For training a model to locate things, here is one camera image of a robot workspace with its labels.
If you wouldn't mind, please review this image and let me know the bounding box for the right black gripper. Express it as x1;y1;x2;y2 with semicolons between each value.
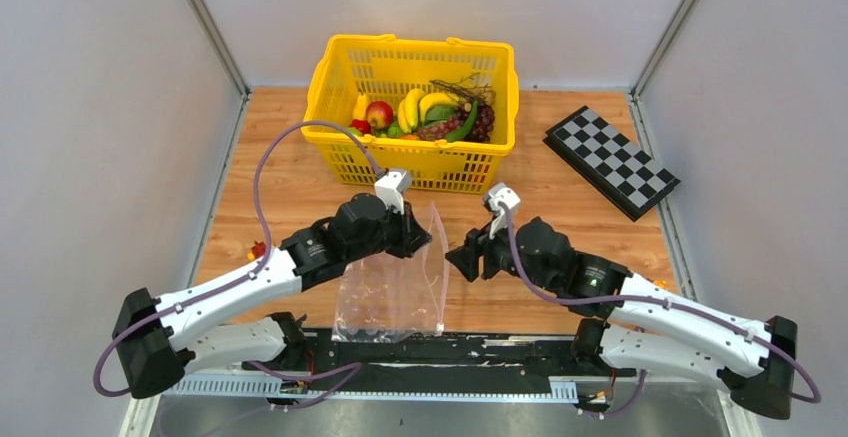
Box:
446;212;557;294

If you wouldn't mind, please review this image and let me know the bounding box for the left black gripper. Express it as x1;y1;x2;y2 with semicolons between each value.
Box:
347;199;433;264

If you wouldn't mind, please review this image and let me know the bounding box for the clear zip top bag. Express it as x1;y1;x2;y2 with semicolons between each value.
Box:
332;202;450;344

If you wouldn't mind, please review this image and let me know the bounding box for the yellow banana bunch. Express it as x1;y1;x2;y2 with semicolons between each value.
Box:
398;88;459;134

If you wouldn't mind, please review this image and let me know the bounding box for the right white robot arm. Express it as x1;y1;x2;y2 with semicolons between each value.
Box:
445;217;798;420

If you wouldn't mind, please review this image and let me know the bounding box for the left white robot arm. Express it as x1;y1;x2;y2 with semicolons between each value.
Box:
112;193;432;399

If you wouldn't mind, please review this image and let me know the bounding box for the red bell pepper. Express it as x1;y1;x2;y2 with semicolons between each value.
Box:
348;119;372;136

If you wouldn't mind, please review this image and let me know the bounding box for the green chili pepper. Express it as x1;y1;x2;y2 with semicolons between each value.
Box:
445;100;479;143

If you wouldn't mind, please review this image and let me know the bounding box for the red apple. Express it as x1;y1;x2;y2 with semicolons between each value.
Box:
365;101;394;132

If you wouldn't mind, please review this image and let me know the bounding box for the green leafy vegetable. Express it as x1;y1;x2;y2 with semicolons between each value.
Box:
424;104;457;125

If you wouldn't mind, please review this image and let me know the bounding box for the yellow pear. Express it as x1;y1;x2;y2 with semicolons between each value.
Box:
351;93;371;121

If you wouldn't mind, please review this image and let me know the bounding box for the colourful toy block car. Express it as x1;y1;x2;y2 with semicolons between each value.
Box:
248;241;267;262

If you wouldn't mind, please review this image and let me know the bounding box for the folded black chessboard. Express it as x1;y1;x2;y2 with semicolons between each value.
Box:
543;106;680;222

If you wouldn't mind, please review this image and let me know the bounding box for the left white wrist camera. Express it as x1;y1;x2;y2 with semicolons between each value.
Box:
374;168;413;215

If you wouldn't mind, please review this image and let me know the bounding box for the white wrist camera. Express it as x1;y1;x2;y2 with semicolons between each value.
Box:
374;168;413;215
483;182;521;240

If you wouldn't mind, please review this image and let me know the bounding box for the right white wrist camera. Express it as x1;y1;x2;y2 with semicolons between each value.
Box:
483;182;521;240

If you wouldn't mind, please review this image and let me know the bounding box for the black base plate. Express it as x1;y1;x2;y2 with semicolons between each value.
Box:
264;329;612;387

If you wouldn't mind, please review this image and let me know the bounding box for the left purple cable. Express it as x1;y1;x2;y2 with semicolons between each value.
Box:
92;120;387;399

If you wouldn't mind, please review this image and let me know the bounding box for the white slotted cable duct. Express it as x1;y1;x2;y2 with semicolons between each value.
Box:
164;366;578;404

